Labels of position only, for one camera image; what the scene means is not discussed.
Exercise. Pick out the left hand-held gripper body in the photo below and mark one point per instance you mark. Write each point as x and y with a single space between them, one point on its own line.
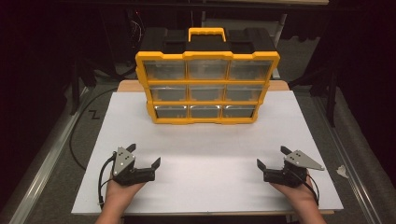
134 174

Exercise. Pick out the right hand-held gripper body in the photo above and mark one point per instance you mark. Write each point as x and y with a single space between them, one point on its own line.
291 172

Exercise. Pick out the person's right hand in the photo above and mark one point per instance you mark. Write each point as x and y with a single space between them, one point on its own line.
294 193

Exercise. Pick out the person's left hand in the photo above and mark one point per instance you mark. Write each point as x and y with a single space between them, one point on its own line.
120 194

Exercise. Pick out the white paper scrap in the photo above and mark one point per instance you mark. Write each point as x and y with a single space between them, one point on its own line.
342 171

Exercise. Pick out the black metal stand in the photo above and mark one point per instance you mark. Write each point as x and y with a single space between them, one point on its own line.
75 90
332 99

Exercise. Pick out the set of clear plastic drawers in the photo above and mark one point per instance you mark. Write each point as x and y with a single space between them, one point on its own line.
205 92

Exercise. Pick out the yellow black drawer organizer cabinet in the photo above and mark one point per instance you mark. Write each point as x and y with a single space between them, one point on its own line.
207 81

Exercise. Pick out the metal floor rail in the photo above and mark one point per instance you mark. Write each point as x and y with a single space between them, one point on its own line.
40 168
348 161

